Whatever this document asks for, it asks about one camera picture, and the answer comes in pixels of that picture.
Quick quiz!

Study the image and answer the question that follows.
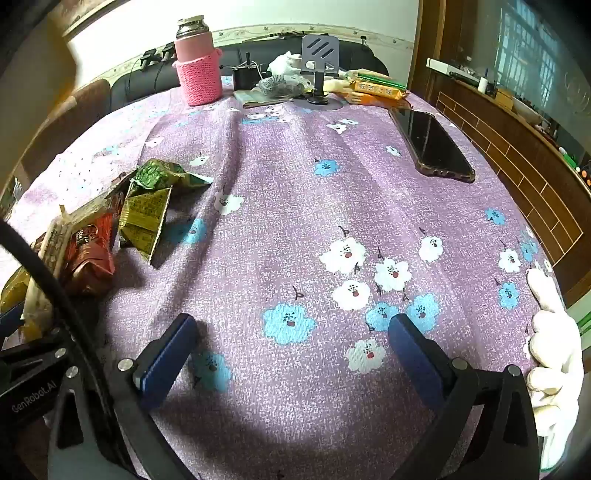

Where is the pink knit-sleeved thermos bottle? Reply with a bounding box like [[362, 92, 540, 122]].
[[173, 15, 223, 107]]

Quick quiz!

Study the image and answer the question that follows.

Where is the black power adapter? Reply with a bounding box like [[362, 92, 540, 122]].
[[231, 52, 262, 90]]

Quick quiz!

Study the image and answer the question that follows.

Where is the wooden glass cabinet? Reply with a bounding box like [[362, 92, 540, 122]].
[[409, 0, 591, 305]]

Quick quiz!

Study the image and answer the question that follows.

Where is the black leather sofa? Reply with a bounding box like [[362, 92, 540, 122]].
[[111, 44, 389, 107]]

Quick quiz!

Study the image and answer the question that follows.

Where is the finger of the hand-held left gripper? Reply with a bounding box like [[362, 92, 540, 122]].
[[0, 302, 84, 393]]

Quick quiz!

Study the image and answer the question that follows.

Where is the small dark red snack packet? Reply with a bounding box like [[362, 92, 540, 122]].
[[104, 173, 139, 217]]

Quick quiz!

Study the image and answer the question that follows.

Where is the green flat packet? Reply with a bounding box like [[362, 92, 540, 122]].
[[346, 68, 408, 90]]

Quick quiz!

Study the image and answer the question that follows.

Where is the white plastic bag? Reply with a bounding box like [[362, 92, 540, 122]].
[[268, 52, 305, 79]]

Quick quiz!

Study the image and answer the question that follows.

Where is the clear bag with tape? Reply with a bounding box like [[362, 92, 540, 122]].
[[257, 74, 310, 100]]

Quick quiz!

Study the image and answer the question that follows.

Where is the long beige cracker packet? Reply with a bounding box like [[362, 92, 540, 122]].
[[23, 203, 100, 324]]

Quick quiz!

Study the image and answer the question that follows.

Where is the light green snack packet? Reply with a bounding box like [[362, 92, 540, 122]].
[[117, 182, 172, 264]]

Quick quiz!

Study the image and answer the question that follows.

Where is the green gold snack packet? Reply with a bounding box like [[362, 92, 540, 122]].
[[129, 158, 215, 191]]

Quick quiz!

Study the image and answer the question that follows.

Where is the purple floral tablecloth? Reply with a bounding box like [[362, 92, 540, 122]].
[[0, 74, 571, 480]]

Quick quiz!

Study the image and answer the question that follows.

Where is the orange biscuit packet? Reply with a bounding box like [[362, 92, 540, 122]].
[[344, 78, 411, 109]]

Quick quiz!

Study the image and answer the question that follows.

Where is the grey phone stand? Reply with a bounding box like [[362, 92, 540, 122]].
[[300, 33, 345, 112]]

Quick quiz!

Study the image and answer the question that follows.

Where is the yellow cake packet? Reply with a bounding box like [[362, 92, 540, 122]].
[[0, 268, 33, 315]]

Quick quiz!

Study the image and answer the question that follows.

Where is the beige booklet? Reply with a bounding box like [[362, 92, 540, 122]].
[[233, 88, 296, 109]]

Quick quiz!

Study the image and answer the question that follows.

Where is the white glove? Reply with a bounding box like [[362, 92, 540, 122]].
[[524, 268, 583, 472]]

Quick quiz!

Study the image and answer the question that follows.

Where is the black smartphone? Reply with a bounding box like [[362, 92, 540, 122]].
[[388, 107, 476, 184]]

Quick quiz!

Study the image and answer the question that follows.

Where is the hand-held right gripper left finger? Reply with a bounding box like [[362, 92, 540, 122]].
[[46, 313, 200, 480]]

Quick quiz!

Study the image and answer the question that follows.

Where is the large red snack packet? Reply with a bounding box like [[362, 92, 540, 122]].
[[62, 212, 116, 296]]

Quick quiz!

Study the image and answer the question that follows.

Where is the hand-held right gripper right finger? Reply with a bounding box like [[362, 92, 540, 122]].
[[388, 314, 542, 480]]

